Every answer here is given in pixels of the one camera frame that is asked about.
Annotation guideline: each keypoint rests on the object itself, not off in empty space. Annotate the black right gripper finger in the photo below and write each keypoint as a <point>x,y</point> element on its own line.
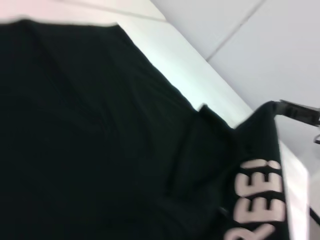
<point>300,112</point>

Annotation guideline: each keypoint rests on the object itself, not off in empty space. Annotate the black t-shirt with FREE print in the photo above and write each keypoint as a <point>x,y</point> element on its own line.
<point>100,125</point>

